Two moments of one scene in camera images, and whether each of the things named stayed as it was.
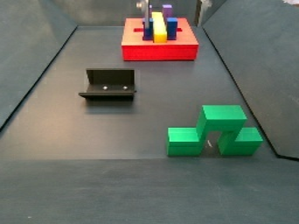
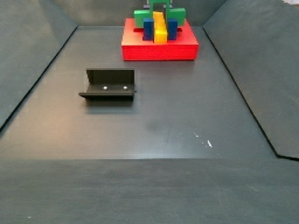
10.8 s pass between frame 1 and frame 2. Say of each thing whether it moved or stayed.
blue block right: stayed
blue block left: stayed
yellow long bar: stayed
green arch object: moved
